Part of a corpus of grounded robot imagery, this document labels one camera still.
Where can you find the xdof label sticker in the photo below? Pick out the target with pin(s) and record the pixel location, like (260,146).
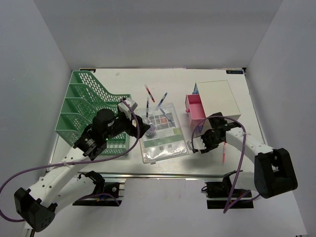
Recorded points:
(235,72)

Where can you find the pink drawer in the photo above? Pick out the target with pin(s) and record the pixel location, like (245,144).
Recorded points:
(194,109)

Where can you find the pink red pen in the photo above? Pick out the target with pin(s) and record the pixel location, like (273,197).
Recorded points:
(224,153)

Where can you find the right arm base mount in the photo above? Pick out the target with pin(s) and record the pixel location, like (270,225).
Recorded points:
(217,193)

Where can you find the clear plastic document pouch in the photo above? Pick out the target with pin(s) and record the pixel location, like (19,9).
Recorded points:
(168,142)

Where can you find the white drawer cabinet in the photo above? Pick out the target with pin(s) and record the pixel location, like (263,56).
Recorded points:
(217,97)

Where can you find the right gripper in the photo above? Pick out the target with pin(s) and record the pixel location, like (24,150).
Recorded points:
(208,148)

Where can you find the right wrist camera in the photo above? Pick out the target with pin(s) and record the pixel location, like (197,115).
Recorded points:
(196,144)

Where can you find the metal table edge rail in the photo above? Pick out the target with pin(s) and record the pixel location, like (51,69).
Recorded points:
(122,176)

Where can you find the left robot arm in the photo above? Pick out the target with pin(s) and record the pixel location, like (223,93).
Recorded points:
(38,204)

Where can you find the dark blue pen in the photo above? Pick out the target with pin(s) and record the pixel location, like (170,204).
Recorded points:
(147,107)

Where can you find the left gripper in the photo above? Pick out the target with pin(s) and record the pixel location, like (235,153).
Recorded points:
(132,131)

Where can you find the blue drawer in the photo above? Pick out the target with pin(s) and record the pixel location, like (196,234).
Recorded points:
(195,91)

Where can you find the green mesh file organizer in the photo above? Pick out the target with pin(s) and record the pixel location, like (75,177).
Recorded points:
(85,96)

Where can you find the red pen with cap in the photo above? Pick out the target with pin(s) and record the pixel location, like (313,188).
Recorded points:
(149,93)

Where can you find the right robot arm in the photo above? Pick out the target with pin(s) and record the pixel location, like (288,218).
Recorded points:
(273,172)

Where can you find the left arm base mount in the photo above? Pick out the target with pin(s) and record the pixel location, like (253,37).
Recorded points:
(106,194)

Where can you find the purple tape roll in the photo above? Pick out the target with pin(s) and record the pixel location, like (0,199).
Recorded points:
(151,131)

